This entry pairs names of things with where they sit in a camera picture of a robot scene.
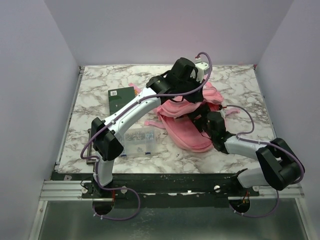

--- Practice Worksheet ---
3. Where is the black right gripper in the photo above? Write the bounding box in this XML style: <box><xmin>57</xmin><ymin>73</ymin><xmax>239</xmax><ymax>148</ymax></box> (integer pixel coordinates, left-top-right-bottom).
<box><xmin>186</xmin><ymin>104</ymin><xmax>216</xmax><ymax>140</ymax></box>

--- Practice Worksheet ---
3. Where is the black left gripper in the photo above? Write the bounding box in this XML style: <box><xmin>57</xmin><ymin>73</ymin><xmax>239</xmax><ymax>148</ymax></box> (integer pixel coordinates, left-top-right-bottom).
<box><xmin>176</xmin><ymin>73</ymin><xmax>204</xmax><ymax>103</ymax></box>

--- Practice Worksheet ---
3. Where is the pink student backpack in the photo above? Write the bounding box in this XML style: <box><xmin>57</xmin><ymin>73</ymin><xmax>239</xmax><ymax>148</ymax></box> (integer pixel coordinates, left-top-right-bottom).
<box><xmin>128</xmin><ymin>81</ymin><xmax>242</xmax><ymax>153</ymax></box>

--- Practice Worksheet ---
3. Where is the dark green hardcover book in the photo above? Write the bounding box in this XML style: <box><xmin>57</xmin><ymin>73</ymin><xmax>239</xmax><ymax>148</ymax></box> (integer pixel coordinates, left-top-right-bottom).
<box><xmin>108</xmin><ymin>86</ymin><xmax>136</xmax><ymax>115</ymax></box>

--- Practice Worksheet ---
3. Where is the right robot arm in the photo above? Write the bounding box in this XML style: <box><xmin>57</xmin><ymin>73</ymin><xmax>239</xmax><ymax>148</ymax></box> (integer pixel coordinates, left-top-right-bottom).
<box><xmin>188</xmin><ymin>110</ymin><xmax>305</xmax><ymax>196</ymax></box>

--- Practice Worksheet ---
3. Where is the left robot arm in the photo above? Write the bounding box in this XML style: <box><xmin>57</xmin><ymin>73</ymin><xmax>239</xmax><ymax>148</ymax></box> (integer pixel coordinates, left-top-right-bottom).
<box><xmin>92</xmin><ymin>55</ymin><xmax>212</xmax><ymax>198</ymax></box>

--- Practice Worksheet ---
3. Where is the clear plastic screw organizer box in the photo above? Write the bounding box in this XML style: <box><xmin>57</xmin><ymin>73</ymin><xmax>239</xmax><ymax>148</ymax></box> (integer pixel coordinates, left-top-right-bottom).
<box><xmin>120</xmin><ymin>127</ymin><xmax>156</xmax><ymax>157</ymax></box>

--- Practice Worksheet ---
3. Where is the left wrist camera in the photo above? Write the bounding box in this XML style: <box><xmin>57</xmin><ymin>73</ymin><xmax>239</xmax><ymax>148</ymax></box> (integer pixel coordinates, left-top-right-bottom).
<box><xmin>190</xmin><ymin>57</ymin><xmax>210</xmax><ymax>83</ymax></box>

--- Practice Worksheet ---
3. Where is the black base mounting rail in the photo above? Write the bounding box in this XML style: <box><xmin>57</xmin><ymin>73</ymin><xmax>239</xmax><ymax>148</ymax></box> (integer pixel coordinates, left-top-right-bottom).
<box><xmin>50</xmin><ymin>172</ymin><xmax>259</xmax><ymax>213</ymax></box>

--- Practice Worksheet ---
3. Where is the black metal clamp bracket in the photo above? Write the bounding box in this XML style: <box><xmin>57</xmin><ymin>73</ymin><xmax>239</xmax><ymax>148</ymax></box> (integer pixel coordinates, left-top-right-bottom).
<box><xmin>86</xmin><ymin>128</ymin><xmax>96</xmax><ymax>167</ymax></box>

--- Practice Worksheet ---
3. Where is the aluminium extrusion rail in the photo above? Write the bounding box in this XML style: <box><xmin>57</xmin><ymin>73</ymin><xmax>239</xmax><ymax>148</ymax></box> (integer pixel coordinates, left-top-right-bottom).
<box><xmin>39</xmin><ymin>180</ymin><xmax>82</xmax><ymax>201</ymax></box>

